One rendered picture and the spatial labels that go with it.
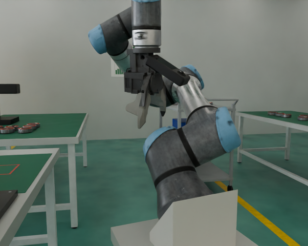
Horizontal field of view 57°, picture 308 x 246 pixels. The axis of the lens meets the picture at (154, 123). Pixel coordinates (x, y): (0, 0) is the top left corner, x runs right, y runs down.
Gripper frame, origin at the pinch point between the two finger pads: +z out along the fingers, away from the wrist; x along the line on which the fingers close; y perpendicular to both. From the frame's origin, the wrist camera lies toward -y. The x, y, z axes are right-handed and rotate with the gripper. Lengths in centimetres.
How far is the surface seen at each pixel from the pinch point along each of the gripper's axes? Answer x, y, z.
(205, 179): -194, 35, 109
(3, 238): 27, 31, 28
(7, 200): 14, 46, 28
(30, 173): -14, 68, 34
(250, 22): -613, 59, -75
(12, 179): -4, 68, 33
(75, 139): -91, 109, 46
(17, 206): 13, 44, 30
